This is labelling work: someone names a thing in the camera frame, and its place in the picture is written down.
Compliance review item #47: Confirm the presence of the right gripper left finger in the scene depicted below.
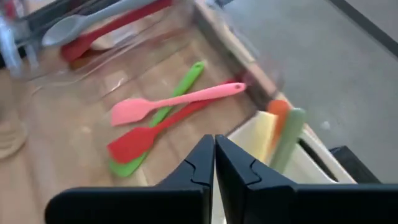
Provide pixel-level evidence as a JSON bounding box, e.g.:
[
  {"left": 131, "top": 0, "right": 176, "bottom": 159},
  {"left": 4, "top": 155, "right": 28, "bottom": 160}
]
[{"left": 44, "top": 134, "right": 216, "bottom": 224}]

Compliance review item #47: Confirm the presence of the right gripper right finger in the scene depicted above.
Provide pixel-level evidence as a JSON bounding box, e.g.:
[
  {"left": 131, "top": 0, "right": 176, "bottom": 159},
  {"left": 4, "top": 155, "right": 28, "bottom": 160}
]
[{"left": 215, "top": 134, "right": 398, "bottom": 224}]

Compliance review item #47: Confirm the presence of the red silicone spatula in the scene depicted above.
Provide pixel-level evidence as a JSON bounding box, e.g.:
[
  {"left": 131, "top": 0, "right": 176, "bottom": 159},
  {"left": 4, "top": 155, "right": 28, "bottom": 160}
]
[{"left": 106, "top": 79, "right": 237, "bottom": 165}]

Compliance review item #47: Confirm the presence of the pink silicone spatula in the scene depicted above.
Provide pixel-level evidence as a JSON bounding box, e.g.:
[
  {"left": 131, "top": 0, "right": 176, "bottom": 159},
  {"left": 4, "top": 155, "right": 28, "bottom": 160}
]
[{"left": 110, "top": 82, "right": 247, "bottom": 127}]

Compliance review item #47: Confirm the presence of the green silicone spatula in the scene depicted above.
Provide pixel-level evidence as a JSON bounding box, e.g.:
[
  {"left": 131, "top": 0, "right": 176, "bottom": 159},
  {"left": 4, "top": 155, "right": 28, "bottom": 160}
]
[{"left": 108, "top": 60, "right": 206, "bottom": 178}]

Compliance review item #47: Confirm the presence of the red slotted spoon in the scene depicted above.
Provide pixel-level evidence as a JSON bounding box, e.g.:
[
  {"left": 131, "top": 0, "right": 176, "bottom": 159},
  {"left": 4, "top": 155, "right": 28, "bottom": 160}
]
[{"left": 60, "top": 0, "right": 174, "bottom": 63}]

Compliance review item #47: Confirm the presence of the gray spoon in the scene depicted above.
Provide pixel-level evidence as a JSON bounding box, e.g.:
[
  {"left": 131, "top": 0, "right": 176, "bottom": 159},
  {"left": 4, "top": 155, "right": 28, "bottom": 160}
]
[{"left": 41, "top": 0, "right": 156, "bottom": 47}]

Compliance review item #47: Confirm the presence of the white plastic bin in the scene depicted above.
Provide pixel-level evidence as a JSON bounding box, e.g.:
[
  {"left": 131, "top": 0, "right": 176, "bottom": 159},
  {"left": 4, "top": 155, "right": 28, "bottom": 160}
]
[{"left": 211, "top": 110, "right": 357, "bottom": 224}]

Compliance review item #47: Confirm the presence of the clear plastic bin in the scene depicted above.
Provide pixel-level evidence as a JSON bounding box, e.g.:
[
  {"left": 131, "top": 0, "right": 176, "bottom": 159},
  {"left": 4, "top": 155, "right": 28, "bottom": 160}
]
[
  {"left": 0, "top": 0, "right": 200, "bottom": 94},
  {"left": 24, "top": 0, "right": 285, "bottom": 187}
]

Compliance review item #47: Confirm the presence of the orange-handled knife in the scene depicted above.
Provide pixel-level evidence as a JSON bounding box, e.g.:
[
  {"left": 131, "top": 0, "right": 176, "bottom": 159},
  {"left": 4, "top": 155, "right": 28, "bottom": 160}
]
[{"left": 267, "top": 99, "right": 292, "bottom": 150}]

